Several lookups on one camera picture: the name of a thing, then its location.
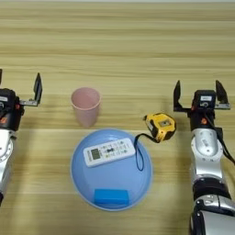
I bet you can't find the blue rectangular block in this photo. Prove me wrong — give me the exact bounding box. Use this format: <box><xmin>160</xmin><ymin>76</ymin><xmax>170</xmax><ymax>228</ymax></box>
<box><xmin>93</xmin><ymin>188</ymin><xmax>130</xmax><ymax>207</ymax></box>

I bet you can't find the white remote control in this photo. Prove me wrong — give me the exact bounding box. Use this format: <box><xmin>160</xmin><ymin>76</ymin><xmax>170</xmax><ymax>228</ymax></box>
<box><xmin>83</xmin><ymin>137</ymin><xmax>137</xmax><ymax>169</ymax></box>

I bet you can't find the blue round plate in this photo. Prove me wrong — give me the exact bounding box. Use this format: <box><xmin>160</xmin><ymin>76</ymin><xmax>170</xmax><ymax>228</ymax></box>
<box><xmin>70</xmin><ymin>128</ymin><xmax>154</xmax><ymax>212</ymax></box>

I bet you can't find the yellow black tape measure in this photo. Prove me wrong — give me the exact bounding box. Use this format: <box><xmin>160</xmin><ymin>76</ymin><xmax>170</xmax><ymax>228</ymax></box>
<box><xmin>133</xmin><ymin>112</ymin><xmax>178</xmax><ymax>173</ymax></box>

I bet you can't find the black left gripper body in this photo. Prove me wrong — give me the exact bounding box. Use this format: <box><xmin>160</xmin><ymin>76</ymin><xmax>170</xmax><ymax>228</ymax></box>
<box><xmin>0</xmin><ymin>99</ymin><xmax>26</xmax><ymax>132</ymax></box>

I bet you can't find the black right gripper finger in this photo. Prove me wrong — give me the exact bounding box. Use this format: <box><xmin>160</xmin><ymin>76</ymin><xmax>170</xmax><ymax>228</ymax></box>
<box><xmin>214</xmin><ymin>79</ymin><xmax>231</xmax><ymax>110</ymax></box>
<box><xmin>173</xmin><ymin>80</ymin><xmax>195</xmax><ymax>113</ymax></box>

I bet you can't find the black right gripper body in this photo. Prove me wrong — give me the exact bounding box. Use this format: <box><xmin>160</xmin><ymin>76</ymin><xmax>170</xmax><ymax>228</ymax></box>
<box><xmin>186</xmin><ymin>104</ymin><xmax>218</xmax><ymax>132</ymax></box>

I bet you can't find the pink plastic cup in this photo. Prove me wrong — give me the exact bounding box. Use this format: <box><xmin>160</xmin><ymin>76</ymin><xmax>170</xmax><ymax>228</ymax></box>
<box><xmin>70</xmin><ymin>86</ymin><xmax>102</xmax><ymax>129</ymax></box>

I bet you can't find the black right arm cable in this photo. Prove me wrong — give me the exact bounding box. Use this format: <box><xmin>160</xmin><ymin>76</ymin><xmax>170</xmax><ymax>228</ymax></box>
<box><xmin>204</xmin><ymin>112</ymin><xmax>235</xmax><ymax>167</ymax></box>

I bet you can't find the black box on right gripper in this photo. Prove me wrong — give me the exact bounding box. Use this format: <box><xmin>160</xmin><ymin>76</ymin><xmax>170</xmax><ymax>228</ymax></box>
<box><xmin>191</xmin><ymin>89</ymin><xmax>218</xmax><ymax>110</ymax></box>

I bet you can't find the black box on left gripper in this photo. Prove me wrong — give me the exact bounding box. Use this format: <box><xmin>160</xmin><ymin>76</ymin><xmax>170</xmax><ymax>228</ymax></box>
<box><xmin>0</xmin><ymin>87</ymin><xmax>17</xmax><ymax>106</ymax></box>

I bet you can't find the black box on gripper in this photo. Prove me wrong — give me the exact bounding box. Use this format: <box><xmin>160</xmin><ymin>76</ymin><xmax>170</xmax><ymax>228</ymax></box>
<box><xmin>0</xmin><ymin>87</ymin><xmax>17</xmax><ymax>106</ymax></box>
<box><xmin>191</xmin><ymin>89</ymin><xmax>218</xmax><ymax>110</ymax></box>

